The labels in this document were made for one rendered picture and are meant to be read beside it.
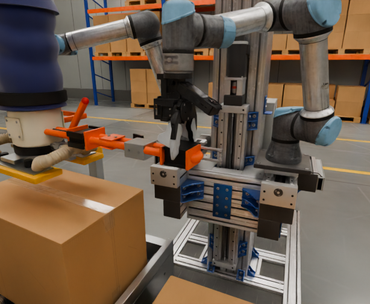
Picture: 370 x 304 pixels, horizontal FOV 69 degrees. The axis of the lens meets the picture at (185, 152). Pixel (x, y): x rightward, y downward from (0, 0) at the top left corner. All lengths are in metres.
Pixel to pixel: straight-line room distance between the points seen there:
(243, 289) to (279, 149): 0.90
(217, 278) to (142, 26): 1.43
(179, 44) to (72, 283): 0.77
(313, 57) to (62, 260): 1.00
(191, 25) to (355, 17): 7.36
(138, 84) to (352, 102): 6.06
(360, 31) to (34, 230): 7.65
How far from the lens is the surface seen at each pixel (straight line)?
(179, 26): 0.65
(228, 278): 1.80
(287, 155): 1.20
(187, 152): 0.65
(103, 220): 0.99
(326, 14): 0.98
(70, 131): 0.93
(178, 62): 0.65
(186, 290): 1.27
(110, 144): 0.82
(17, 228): 1.06
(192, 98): 0.65
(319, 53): 1.02
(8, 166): 1.08
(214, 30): 0.71
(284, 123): 1.17
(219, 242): 1.62
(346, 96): 7.95
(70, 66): 12.57
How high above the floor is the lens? 1.45
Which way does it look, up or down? 18 degrees down
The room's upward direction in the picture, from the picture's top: straight up
